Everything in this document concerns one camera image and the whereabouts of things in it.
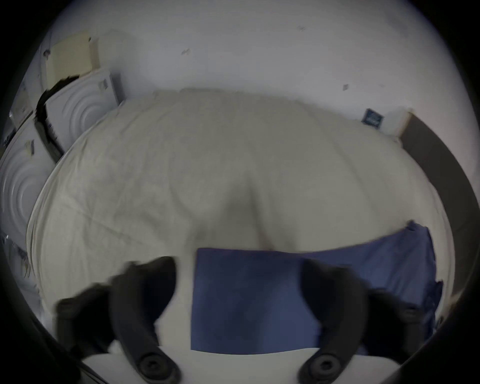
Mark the bed with beige sheet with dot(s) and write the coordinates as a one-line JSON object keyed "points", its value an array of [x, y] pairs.
{"points": [[210, 168]]}

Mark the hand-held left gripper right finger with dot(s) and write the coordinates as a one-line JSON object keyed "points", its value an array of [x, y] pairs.
{"points": [[337, 303]]}

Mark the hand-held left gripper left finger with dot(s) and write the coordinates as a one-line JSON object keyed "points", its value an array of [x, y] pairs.
{"points": [[129, 307]]}

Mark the small blue box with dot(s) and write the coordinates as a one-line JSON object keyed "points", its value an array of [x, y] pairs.
{"points": [[372, 117]]}

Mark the dark blue shirt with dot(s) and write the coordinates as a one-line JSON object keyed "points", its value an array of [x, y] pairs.
{"points": [[255, 300]]}

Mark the dark padded headboard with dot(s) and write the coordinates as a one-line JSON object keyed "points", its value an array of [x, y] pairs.
{"points": [[442, 168]]}

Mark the beige carton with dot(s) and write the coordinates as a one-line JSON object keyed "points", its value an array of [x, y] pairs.
{"points": [[69, 58]]}

